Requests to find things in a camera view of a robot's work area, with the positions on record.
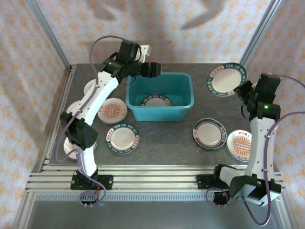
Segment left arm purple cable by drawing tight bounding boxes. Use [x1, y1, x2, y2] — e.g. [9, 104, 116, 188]
[54, 35, 124, 208]

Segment dark green lettered rim plate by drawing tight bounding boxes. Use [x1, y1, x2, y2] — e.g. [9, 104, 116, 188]
[106, 125, 141, 155]
[141, 94, 172, 107]
[206, 62, 248, 98]

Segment grey metal panel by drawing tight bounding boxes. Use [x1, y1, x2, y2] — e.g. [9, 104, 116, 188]
[18, 200, 294, 229]

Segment teal plastic bin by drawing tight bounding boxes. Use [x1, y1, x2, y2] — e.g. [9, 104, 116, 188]
[125, 72, 195, 123]

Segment teal rim red ring plate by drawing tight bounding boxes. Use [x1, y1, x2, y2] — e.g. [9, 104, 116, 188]
[193, 118, 227, 150]

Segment white plate flower outline print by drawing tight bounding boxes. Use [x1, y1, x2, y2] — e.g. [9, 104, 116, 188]
[83, 79, 100, 96]

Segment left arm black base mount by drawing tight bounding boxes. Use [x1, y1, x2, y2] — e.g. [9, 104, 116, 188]
[71, 175, 114, 191]

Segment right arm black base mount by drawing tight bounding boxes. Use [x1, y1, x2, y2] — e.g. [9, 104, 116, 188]
[195, 174, 240, 191]

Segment aluminium mounting rails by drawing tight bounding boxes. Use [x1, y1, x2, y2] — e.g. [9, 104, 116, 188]
[25, 163, 286, 193]

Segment slotted grey cable duct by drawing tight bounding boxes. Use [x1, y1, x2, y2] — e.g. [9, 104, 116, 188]
[34, 192, 279, 201]

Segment aluminium side rail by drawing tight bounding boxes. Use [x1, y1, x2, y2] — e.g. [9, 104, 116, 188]
[30, 64, 77, 174]

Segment orange sunburst print plate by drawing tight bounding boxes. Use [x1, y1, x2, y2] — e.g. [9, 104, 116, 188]
[97, 97, 129, 125]
[62, 135, 98, 162]
[225, 130, 253, 163]

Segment aluminium frame post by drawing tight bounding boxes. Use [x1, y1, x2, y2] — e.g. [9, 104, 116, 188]
[238, 0, 284, 69]
[25, 0, 72, 71]

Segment white plate red characters print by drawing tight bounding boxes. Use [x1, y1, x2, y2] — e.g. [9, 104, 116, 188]
[65, 99, 83, 117]

